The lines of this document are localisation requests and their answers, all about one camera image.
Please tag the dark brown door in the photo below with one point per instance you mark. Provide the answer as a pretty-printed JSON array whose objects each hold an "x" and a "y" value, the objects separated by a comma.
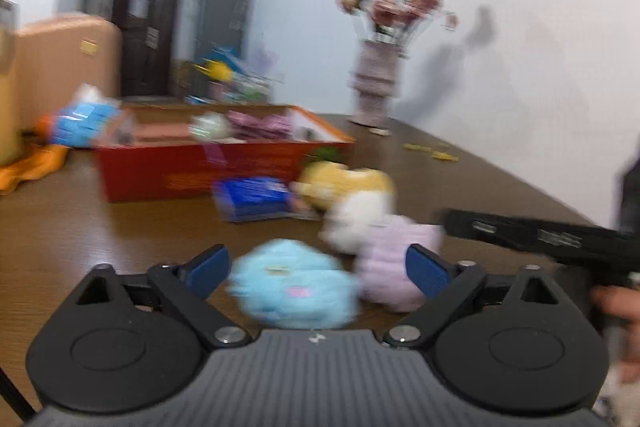
[{"x": 147, "y": 47}]

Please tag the blue wet wipes pack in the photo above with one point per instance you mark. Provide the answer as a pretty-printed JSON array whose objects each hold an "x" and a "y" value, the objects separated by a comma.
[{"x": 85, "y": 119}]

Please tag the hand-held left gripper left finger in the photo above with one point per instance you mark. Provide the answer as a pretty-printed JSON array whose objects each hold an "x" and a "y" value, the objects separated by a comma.
[{"x": 209, "y": 269}]

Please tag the yellow bag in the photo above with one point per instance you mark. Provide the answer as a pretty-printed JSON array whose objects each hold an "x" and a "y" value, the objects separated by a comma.
[{"x": 215, "y": 70}]

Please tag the blue plastic item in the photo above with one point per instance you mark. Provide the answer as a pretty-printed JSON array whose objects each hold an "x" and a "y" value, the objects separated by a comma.
[{"x": 225, "y": 56}]

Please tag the thin black rod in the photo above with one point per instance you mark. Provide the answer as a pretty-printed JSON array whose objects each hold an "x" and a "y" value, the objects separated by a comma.
[{"x": 15, "y": 394}]

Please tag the pink ceramic vase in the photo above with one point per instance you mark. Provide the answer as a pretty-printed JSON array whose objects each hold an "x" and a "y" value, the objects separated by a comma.
[{"x": 375, "y": 82}]

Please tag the pink plush toy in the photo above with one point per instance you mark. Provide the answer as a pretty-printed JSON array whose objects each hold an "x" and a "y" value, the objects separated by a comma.
[{"x": 387, "y": 267}]

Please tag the yellow plush toy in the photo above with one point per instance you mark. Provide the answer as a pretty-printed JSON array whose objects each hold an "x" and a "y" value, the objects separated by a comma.
[{"x": 345, "y": 182}]

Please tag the white plush toy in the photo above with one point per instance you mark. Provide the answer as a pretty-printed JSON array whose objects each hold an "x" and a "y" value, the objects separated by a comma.
[{"x": 355, "y": 222}]

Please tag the fallen rose petal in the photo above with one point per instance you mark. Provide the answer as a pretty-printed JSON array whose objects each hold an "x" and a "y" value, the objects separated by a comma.
[{"x": 380, "y": 131}]

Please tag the red cardboard box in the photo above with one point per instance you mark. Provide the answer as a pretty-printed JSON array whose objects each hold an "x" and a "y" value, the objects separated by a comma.
[{"x": 175, "y": 172}]

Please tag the blue plush toy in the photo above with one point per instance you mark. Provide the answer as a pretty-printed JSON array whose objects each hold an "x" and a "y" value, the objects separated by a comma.
[{"x": 295, "y": 287}]

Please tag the grey refrigerator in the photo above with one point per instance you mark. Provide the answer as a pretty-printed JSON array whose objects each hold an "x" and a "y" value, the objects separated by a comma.
[{"x": 222, "y": 22}]

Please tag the pink satin pouch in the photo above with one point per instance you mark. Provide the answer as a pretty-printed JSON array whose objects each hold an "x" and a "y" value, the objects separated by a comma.
[{"x": 260, "y": 126}]

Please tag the scattered yellow crumbs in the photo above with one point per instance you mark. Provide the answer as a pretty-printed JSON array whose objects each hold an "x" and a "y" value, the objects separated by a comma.
[{"x": 430, "y": 151}]

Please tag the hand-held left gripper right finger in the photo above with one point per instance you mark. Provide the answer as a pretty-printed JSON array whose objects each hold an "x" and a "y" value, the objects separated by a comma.
[{"x": 425, "y": 269}]

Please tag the person's right hand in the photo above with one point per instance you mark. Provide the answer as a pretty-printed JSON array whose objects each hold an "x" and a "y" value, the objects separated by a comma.
[{"x": 617, "y": 304}]

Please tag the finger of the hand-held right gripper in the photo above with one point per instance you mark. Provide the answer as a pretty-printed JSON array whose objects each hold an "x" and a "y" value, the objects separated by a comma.
[{"x": 505, "y": 232}]

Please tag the peach ribbed suitcase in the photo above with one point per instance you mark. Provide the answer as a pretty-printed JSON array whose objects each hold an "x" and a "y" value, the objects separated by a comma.
[{"x": 60, "y": 62}]

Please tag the blue tissue packet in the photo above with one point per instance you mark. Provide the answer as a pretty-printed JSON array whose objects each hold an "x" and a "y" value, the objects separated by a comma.
[{"x": 255, "y": 197}]

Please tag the white paper sheet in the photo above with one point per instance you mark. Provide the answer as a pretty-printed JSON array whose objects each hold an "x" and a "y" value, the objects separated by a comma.
[{"x": 138, "y": 7}]

